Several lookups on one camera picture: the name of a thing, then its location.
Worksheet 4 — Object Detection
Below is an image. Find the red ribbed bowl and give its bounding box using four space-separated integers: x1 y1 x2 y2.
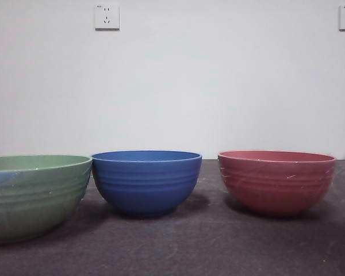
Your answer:
217 149 338 218

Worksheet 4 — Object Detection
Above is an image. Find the green ribbed bowl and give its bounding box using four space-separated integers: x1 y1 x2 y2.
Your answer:
0 154 94 246

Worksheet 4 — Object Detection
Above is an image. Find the blue ribbed bowl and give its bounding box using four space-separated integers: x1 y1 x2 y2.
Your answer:
90 149 204 219

